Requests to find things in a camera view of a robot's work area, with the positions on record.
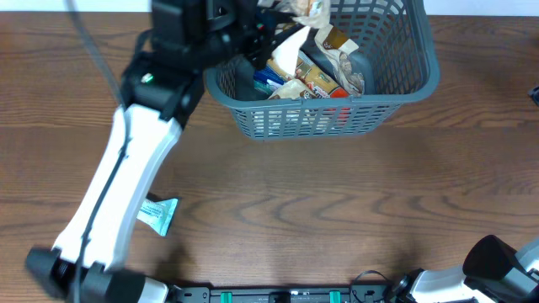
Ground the cream snack pouch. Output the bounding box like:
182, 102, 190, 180
314, 24, 365, 97
269, 79, 317, 99
257, 0, 331, 77

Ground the San Remo spaghetti packet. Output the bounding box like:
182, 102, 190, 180
267, 50, 349, 98

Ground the grey plastic slotted basket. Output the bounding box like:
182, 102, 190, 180
205, 0, 440, 140

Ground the teal flushable wipes packet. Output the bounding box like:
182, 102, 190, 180
136, 198, 179, 237

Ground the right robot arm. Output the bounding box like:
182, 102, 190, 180
387, 235, 538, 303

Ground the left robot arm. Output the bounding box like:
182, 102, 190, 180
25, 0, 307, 303

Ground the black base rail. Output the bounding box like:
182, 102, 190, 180
165, 275, 400, 303

